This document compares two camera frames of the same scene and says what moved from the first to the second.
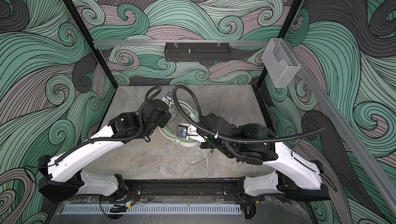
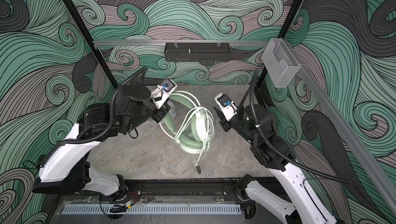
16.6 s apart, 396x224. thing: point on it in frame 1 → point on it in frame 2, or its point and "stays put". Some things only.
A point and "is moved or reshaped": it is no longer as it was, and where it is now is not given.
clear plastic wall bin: [281, 64] stays put
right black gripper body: [213, 143] → [239, 123]
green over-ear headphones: [169, 130] is moved or reshaped
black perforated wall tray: [197, 52] stays put
